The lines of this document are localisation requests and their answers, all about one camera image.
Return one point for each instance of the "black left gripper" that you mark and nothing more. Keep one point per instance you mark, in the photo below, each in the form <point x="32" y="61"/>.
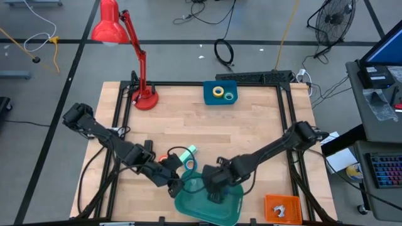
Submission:
<point x="166" y="177"/>

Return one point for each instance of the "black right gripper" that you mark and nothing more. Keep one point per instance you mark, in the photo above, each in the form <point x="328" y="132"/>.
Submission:
<point x="220" y="177"/>

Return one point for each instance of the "teal plastic bin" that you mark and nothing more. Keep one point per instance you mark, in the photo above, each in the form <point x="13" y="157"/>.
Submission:
<point x="201" y="210"/>

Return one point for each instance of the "blue tape roll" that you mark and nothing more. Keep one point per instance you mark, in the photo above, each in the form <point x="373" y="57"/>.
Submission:
<point x="187" y="165"/>

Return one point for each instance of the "orange tape roll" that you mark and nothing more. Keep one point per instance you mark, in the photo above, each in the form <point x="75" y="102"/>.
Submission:
<point x="162" y="158"/>

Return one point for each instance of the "black stapler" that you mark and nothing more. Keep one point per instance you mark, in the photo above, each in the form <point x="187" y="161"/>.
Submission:
<point x="148" y="145"/>

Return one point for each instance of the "blue plastic bin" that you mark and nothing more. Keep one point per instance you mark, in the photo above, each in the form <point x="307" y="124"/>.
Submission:
<point x="208" y="99"/>

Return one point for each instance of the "green tape roll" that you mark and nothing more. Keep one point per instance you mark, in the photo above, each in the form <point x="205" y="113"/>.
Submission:
<point x="225" y="96"/>

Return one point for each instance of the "yellow tape roll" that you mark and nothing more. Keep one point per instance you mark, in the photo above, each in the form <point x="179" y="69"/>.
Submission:
<point x="214" y="92"/>

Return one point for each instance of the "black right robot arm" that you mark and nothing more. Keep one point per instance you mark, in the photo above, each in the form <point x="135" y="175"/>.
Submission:
<point x="276" y="146"/>

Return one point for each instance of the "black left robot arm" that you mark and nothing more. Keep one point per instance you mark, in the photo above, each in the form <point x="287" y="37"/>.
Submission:
<point x="103" y="135"/>

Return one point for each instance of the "pale staple remover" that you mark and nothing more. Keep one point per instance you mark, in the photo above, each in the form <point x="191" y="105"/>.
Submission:
<point x="279" y="211"/>

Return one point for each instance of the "orange perforated basket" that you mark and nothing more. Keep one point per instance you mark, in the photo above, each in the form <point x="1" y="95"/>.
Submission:
<point x="292" y="210"/>

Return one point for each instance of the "black perforated bar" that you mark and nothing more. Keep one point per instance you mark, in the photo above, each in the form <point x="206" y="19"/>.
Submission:
<point x="251" y="77"/>

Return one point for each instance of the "white paper sheet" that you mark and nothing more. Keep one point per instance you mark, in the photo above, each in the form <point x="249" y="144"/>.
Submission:
<point x="331" y="137"/>
<point x="340" y="160"/>

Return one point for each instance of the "round yellow blue object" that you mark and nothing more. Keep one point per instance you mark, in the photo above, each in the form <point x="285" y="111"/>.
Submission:
<point x="354" y="172"/>

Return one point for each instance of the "white power adapter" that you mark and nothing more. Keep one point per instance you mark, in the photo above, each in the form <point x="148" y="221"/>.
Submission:
<point x="301" y="73"/>

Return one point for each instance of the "grey side desk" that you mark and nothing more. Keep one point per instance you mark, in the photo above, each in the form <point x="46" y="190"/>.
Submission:
<point x="367" y="132"/>

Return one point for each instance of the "backlit computer keyboard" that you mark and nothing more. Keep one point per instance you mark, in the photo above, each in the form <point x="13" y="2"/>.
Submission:
<point x="387" y="171"/>

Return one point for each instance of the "red desk lamp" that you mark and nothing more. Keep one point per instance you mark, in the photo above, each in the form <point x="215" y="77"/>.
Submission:
<point x="110" y="29"/>

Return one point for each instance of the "clear plastic bag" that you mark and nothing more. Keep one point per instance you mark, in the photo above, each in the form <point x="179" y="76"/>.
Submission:
<point x="380" y="106"/>

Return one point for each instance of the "black round floor plug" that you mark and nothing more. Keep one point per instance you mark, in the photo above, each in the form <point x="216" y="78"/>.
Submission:
<point x="36" y="59"/>

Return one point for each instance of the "black caster foot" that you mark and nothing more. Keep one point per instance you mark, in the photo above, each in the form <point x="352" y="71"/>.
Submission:
<point x="3" y="105"/>

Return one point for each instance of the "small black computer box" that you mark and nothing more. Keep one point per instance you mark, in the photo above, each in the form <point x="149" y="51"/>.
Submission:
<point x="375" y="78"/>

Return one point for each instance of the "grey metal base bar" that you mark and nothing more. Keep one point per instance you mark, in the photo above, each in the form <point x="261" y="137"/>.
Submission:
<point x="14" y="74"/>
<point x="31" y="2"/>

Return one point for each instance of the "black floor fan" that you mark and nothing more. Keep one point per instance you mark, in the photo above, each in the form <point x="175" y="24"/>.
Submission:
<point x="334" y="19"/>

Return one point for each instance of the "black computer monitor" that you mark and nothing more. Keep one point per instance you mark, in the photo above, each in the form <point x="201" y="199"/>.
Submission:
<point x="386" y="50"/>

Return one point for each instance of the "black metal table frame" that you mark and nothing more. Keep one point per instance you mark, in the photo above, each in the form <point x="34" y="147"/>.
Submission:
<point x="169" y="83"/>

